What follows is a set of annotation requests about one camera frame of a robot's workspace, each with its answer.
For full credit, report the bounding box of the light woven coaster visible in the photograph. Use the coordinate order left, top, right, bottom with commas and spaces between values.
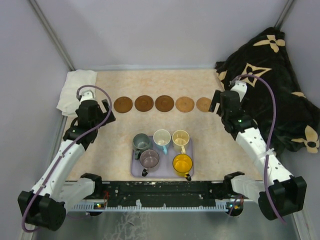
196, 97, 212, 113

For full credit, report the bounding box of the dark wooden coaster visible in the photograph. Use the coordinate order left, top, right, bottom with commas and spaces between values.
113, 96, 133, 114
155, 95, 175, 112

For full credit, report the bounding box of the woven rattan coaster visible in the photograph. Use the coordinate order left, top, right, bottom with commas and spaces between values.
175, 96, 195, 113

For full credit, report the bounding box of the brown wooden coaster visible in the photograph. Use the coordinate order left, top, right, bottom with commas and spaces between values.
134, 95, 154, 112

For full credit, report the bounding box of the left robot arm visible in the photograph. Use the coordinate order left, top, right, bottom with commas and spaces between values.
17, 99, 116, 233

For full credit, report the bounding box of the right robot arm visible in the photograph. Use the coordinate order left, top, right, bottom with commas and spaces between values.
209, 90, 307, 220

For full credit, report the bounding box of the white folded cloth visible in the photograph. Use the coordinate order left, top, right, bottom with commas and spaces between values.
56, 70, 98, 117

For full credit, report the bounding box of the black floral blanket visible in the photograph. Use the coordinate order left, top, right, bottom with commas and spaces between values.
214, 27, 320, 154

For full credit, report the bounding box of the cream mug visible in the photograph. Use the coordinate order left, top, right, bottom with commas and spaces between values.
172, 130, 190, 154

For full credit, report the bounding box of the grey-green mug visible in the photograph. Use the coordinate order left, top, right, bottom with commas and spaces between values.
132, 133, 153, 160

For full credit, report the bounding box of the yellow mug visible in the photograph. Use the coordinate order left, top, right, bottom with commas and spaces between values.
172, 154, 193, 182

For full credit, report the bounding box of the purple mug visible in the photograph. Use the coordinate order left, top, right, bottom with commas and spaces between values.
139, 149, 160, 177

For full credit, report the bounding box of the lavender plastic tray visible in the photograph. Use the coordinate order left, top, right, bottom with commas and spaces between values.
130, 135, 179, 179

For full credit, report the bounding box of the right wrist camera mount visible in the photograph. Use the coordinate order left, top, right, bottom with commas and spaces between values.
230, 80, 248, 102

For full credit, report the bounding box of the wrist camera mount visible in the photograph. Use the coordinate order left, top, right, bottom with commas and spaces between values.
230, 80, 248, 102
76, 90, 96, 103

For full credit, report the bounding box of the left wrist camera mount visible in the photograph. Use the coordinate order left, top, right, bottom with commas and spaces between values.
76, 90, 96, 103

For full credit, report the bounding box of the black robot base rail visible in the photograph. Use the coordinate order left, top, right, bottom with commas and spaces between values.
85, 180, 236, 208

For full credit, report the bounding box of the white mug blue handle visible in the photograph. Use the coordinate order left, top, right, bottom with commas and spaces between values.
153, 129, 172, 155

